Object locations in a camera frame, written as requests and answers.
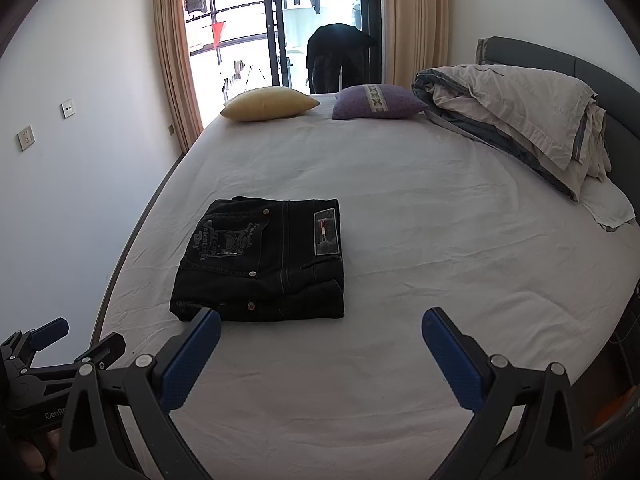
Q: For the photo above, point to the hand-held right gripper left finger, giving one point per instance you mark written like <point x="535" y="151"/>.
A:
<point x="190" y="360"/>

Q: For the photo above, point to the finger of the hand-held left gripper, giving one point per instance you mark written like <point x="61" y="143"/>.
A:
<point x="107" y="350"/>
<point x="50" y="331"/>

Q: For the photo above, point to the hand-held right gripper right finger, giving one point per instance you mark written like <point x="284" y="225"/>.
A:
<point x="452" y="360"/>

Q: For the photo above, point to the black denim pants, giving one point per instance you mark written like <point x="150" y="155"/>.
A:
<point x="280" y="260"/>

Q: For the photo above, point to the person's left hand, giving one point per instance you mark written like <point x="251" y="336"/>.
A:
<point x="37" y="460"/>

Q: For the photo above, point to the bed with white sheet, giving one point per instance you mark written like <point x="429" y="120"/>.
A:
<point x="400" y="285"/>

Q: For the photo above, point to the orange object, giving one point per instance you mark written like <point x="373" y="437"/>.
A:
<point x="615" y="407"/>

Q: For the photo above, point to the black mesh chair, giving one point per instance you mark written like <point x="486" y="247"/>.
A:
<point x="612" y="452"/>

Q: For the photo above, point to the white pillow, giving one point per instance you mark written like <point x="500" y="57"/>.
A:
<point x="607" y="205"/>

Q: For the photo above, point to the beige and grey duvet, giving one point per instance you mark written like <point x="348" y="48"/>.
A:
<point x="510" y="105"/>

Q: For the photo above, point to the yellow pillow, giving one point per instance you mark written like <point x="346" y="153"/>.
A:
<point x="270" y="104"/>

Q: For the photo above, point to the purple patterned pillow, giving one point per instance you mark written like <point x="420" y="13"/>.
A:
<point x="360" y="105"/>

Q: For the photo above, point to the tripod stand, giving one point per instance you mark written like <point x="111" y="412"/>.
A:
<point x="250" y="77"/>

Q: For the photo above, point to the beige curtain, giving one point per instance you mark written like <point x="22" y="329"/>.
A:
<point x="417" y="20"/>
<point x="175" y="60"/>

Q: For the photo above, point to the dark grey headboard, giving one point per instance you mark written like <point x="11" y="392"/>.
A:
<point x="530" y="52"/>

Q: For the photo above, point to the hanging red cloth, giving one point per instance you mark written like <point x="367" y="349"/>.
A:
<point x="218" y="35"/>

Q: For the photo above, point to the black balcony railing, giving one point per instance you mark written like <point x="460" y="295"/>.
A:
<point x="235" y="7"/>

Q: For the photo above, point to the white wall socket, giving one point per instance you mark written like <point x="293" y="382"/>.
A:
<point x="26" y="138"/>
<point x="68" y="108"/>

